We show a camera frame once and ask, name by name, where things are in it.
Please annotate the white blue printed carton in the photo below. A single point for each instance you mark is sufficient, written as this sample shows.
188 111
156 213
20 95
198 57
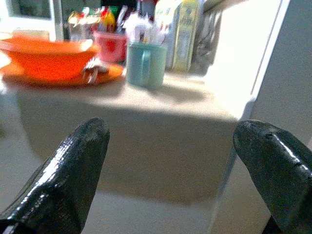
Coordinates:
168 29

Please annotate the orange plastic plate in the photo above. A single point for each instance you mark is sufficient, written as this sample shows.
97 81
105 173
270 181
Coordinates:
112 72

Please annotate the orange plastic bowl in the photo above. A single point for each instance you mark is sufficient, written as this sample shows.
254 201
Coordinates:
52 57

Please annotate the colourful snack packet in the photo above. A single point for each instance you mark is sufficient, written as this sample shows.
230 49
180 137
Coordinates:
107 18

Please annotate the silver metal fork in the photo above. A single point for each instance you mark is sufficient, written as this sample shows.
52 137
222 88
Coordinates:
93 69

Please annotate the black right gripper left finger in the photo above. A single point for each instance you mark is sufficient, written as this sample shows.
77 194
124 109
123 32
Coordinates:
63 180

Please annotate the pink plastic container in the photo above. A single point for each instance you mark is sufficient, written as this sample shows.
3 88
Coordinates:
111 47

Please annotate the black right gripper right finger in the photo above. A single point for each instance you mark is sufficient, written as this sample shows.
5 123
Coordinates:
275 165

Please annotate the yellow printed box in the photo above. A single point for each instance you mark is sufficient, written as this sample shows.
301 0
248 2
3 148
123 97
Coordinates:
185 36

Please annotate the white cabinet side panel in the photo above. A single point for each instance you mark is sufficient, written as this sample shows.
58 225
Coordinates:
280 61

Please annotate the light green plastic mug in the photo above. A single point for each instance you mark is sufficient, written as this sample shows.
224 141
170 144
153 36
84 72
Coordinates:
146 65

